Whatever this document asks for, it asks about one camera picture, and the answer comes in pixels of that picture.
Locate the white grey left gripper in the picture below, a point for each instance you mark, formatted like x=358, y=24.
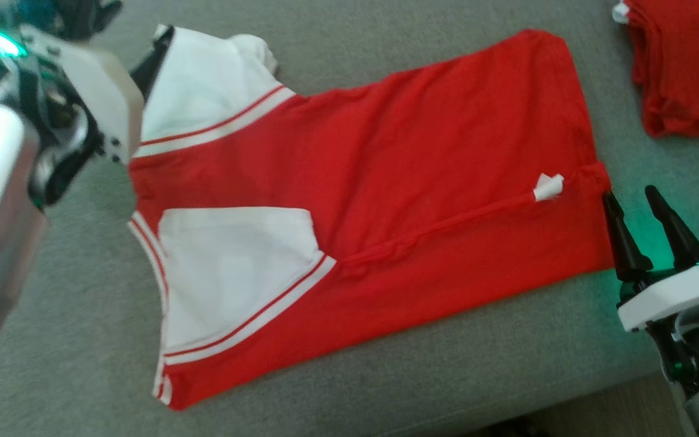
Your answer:
x=94, y=97

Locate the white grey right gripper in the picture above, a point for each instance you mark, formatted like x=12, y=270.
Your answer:
x=671, y=297

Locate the red shorts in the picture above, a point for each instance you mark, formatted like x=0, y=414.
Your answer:
x=689, y=60

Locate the red and white shirt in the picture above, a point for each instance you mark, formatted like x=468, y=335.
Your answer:
x=416, y=182

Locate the large grey sofa ottoman cushion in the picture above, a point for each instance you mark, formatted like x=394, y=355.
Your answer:
x=386, y=388

